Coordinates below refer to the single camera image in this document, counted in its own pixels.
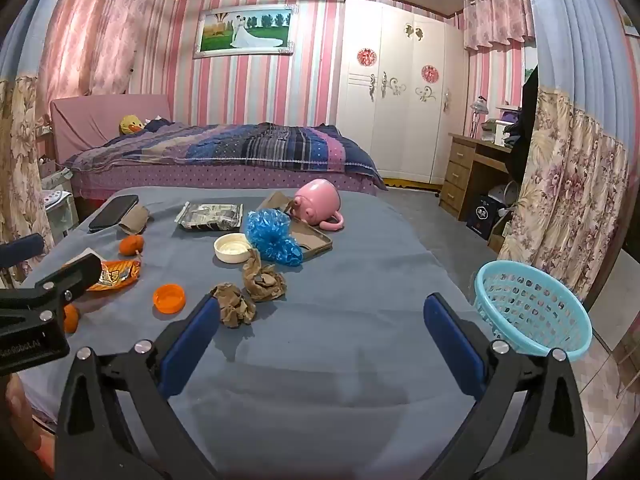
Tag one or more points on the white wardrobe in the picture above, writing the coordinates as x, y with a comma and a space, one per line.
400, 125

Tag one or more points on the small framed picture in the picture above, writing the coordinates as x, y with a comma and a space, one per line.
631, 22

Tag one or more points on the pink bed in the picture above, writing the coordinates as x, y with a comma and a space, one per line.
100, 115

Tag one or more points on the cardboard box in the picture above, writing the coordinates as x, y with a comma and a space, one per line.
500, 235

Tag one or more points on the wooden desk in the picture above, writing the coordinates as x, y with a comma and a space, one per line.
460, 170

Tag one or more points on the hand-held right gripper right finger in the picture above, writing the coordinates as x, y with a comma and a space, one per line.
452, 340

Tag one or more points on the grey table cloth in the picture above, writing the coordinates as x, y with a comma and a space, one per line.
325, 335

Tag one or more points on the purple dotted bedsheet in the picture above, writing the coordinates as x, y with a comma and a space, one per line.
200, 180

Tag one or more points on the blue plastic bag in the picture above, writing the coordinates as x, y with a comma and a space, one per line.
270, 232

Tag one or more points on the red garment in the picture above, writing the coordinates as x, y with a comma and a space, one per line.
44, 455

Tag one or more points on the black phone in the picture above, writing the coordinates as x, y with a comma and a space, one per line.
112, 212

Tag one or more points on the yellow duck plush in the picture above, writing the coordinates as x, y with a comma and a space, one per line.
130, 125

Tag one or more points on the white round lid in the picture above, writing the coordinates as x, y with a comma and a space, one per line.
232, 247

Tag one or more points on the pink curtain valance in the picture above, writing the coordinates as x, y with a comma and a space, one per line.
495, 20

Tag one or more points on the brown cardboard piece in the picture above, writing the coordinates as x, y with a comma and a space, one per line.
134, 220

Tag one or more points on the black hanging garment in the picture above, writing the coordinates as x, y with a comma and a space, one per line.
525, 135

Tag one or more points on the small white fan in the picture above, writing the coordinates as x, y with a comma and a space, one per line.
502, 192

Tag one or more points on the floral curtain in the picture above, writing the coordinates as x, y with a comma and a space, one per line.
20, 135
575, 160

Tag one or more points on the desk lamp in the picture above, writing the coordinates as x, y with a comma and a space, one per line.
479, 106

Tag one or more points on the pink patterned curtain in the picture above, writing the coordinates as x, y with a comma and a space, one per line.
100, 35

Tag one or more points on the purple box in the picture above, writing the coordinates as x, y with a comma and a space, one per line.
510, 114

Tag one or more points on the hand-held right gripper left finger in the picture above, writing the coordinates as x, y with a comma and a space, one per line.
192, 340

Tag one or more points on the person's left hand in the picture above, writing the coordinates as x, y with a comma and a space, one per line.
19, 400

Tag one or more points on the red round wardrobe decoration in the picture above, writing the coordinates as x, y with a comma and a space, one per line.
366, 57
430, 73

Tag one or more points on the orange snack wrapper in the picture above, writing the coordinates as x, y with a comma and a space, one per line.
117, 275

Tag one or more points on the framed wedding picture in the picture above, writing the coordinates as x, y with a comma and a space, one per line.
245, 30

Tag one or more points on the pink mug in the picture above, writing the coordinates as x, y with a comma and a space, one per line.
315, 200

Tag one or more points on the white plastic rack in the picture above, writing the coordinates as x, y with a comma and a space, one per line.
60, 215

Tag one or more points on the crumpled brown paper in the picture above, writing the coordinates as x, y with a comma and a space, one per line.
232, 307
262, 285

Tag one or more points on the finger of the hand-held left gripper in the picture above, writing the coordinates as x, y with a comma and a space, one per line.
20, 249
75, 275

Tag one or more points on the black box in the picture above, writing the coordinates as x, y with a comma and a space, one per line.
482, 217

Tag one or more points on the white storage box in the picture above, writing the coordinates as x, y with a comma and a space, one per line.
495, 135

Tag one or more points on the brown cardboard tray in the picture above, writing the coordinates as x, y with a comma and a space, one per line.
312, 245

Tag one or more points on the silver snack packet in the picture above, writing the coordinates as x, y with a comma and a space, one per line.
207, 216

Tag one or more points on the orange bottle cap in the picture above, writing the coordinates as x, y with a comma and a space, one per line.
169, 299

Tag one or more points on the turquoise plastic basket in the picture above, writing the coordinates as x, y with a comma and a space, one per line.
520, 330

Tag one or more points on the tangerine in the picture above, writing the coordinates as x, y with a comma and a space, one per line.
131, 245
71, 319

